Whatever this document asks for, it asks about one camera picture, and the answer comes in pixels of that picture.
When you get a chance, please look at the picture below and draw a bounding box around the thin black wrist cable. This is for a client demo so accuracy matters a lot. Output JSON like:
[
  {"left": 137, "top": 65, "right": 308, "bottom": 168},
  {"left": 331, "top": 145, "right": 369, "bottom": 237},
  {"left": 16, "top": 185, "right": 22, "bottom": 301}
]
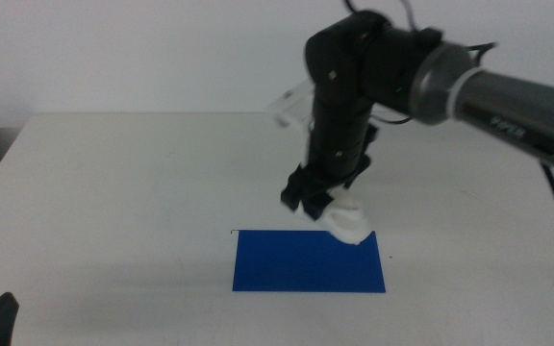
[{"left": 370, "top": 112, "right": 414, "bottom": 127}]

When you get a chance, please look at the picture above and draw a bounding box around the white shoe with striped straps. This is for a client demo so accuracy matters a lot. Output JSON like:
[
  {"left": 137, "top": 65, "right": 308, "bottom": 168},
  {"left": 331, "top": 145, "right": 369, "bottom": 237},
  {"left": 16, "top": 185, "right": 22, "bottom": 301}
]
[{"left": 321, "top": 185, "right": 373, "bottom": 247}]

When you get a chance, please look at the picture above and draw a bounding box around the blue rectangular mat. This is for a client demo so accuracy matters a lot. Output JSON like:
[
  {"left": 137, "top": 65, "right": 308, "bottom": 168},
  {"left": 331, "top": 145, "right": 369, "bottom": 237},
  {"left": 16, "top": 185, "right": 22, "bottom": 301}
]
[{"left": 231, "top": 230, "right": 387, "bottom": 294}]

